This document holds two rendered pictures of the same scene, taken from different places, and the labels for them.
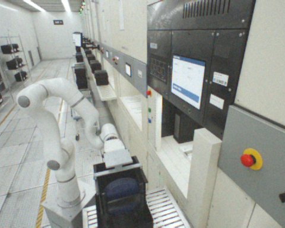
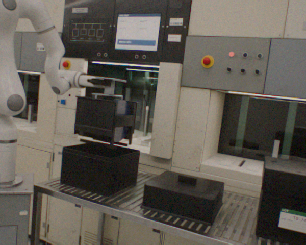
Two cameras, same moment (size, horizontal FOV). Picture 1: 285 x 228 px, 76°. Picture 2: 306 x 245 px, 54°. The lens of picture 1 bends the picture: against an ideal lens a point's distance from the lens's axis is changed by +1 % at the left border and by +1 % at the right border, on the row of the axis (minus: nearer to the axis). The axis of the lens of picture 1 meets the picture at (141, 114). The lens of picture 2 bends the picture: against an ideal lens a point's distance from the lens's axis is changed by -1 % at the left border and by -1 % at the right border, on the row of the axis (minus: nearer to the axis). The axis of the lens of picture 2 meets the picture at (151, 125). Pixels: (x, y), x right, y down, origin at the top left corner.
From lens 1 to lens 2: 127 cm
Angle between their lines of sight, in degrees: 50
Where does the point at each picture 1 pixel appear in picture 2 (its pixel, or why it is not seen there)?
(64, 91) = (43, 9)
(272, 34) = not seen: outside the picture
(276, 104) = (214, 26)
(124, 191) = (122, 111)
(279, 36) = not seen: outside the picture
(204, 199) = (174, 119)
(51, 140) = (13, 69)
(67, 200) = (6, 178)
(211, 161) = (178, 79)
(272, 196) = (222, 76)
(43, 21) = not seen: outside the picture
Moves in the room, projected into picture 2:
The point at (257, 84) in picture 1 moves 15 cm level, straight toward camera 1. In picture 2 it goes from (202, 19) to (214, 13)
